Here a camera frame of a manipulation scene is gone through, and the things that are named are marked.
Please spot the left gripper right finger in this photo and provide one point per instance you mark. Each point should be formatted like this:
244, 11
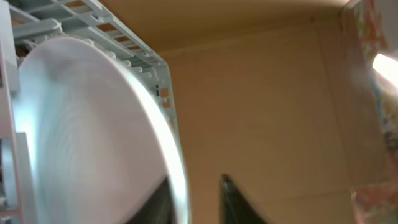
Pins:
234, 207

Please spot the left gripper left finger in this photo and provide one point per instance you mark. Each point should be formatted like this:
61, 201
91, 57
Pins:
158, 209

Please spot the light blue plate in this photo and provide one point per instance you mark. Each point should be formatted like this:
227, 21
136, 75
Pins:
99, 145

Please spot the grey dishwasher rack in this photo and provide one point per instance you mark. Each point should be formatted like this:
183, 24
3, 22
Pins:
25, 25

